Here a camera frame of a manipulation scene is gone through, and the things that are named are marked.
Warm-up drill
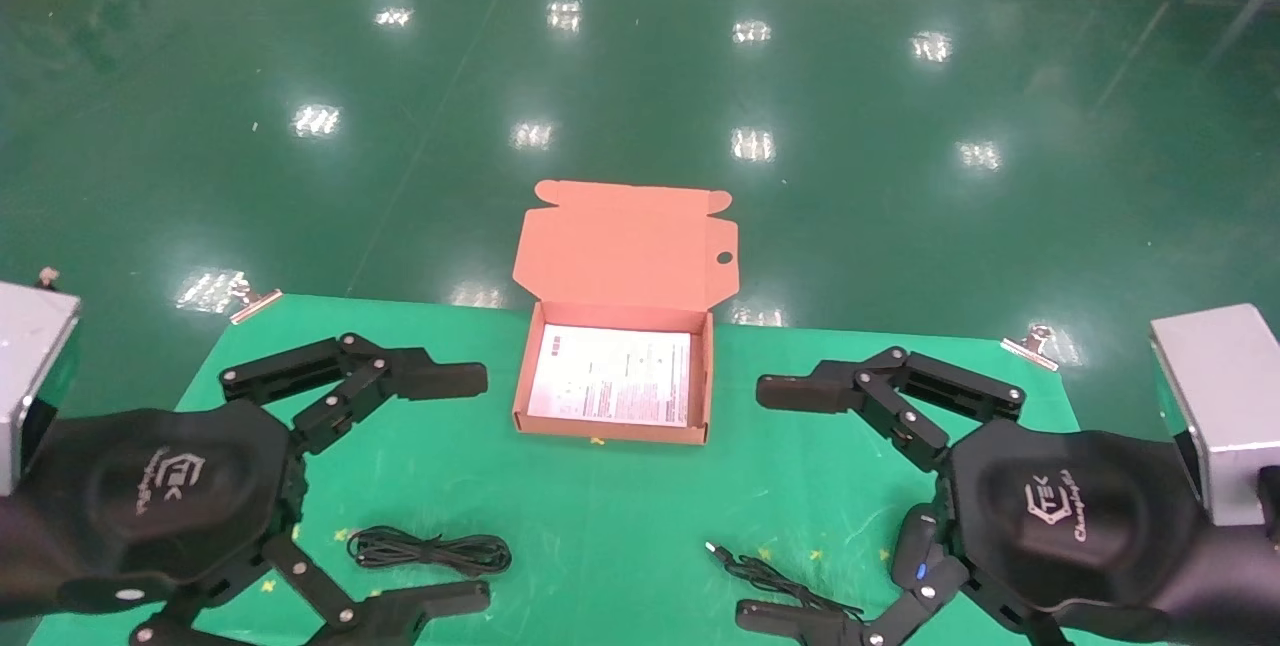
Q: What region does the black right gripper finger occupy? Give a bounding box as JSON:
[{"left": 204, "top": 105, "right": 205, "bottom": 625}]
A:
[
  {"left": 735, "top": 556, "right": 1066, "bottom": 646},
  {"left": 756, "top": 346, "right": 1026, "bottom": 472}
]

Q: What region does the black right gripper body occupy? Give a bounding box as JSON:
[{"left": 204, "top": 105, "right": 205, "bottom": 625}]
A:
[{"left": 938, "top": 418, "right": 1280, "bottom": 646}]

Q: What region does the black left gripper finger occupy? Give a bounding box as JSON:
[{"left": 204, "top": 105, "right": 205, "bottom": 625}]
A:
[
  {"left": 130, "top": 534, "right": 493, "bottom": 646},
  {"left": 219, "top": 333, "right": 489, "bottom": 457}
]

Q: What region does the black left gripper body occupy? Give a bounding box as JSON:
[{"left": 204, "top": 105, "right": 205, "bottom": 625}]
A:
[{"left": 0, "top": 401, "right": 304, "bottom": 622}]

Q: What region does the black data cable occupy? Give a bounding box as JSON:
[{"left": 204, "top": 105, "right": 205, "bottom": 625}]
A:
[{"left": 347, "top": 526, "right": 513, "bottom": 577}]

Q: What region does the black power adapter with cable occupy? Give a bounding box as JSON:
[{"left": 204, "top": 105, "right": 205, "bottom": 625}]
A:
[{"left": 705, "top": 504, "right": 943, "bottom": 622}]

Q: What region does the open brown cardboard box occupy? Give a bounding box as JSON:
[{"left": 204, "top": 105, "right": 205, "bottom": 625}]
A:
[{"left": 511, "top": 179, "right": 739, "bottom": 446}]

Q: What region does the metal binder clip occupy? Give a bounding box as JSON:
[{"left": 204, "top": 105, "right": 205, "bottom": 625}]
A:
[
  {"left": 1001, "top": 324, "right": 1059, "bottom": 372},
  {"left": 230, "top": 274, "right": 284, "bottom": 325}
]

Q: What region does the white printed instruction sheet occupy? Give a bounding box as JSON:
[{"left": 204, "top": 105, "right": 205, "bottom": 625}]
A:
[{"left": 527, "top": 324, "right": 693, "bottom": 428}]

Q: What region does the green table cloth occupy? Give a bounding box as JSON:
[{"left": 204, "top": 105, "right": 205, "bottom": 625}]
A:
[{"left": 30, "top": 294, "right": 1171, "bottom": 646}]

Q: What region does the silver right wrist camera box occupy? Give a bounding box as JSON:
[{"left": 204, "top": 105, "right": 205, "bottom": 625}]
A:
[{"left": 1150, "top": 304, "right": 1280, "bottom": 527}]

